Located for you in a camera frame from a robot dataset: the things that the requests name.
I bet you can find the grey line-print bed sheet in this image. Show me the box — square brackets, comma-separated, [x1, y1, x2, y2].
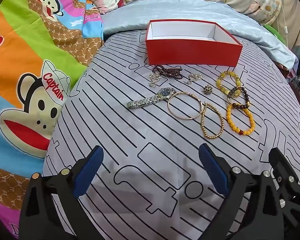
[41, 29, 300, 240]

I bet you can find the gold bead bracelet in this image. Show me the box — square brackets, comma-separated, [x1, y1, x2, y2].
[201, 102, 225, 139]

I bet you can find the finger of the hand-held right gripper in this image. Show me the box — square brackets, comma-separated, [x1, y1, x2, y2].
[268, 147, 300, 240]

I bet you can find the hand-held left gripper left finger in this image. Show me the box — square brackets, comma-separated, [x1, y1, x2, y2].
[19, 145, 104, 240]

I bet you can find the red cardboard box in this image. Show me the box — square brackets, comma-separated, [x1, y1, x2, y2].
[145, 19, 243, 67]

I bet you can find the green plastic object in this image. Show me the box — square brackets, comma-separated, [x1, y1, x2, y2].
[262, 24, 287, 45]

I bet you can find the cartoon monkey blanket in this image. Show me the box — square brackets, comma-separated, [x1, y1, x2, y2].
[0, 0, 105, 238]

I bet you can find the silver wrist watch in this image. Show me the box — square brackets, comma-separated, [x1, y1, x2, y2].
[127, 87, 177, 110]

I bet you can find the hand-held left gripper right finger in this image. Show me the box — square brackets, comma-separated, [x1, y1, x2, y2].
[199, 143, 286, 240]

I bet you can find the brown bead bracelet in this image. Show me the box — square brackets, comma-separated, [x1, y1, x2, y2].
[227, 86, 251, 109]

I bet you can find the orange bead bracelet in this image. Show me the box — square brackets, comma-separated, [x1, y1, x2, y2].
[226, 102, 256, 136]

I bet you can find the beige curtain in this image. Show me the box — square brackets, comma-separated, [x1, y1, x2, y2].
[275, 0, 300, 50]

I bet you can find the white cable with switch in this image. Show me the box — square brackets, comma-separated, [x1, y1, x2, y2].
[277, 0, 290, 46]

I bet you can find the chunky yellow stone bracelet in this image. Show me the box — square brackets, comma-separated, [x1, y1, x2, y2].
[216, 71, 241, 96]

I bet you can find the light blue satin blanket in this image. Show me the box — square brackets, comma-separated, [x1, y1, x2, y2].
[102, 0, 299, 72]

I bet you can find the dark red bead bracelet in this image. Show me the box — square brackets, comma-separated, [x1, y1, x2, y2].
[153, 64, 184, 80]

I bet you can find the thin gold bangle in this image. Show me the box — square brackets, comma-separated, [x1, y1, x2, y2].
[167, 91, 203, 121]

